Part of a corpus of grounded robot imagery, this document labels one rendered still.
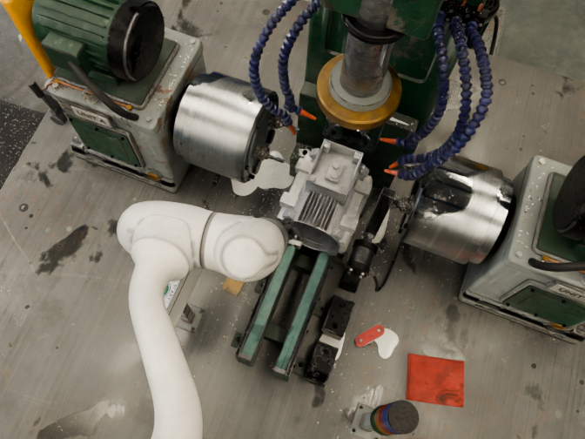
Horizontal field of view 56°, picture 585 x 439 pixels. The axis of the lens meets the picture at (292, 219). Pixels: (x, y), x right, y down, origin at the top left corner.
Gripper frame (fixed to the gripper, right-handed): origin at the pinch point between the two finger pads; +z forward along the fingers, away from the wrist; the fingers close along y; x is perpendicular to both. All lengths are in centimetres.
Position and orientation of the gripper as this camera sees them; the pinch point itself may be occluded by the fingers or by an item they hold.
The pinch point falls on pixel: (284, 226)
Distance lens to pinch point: 129.1
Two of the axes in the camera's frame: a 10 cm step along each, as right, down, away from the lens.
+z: 1.5, -1.1, 9.8
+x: -3.3, 9.3, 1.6
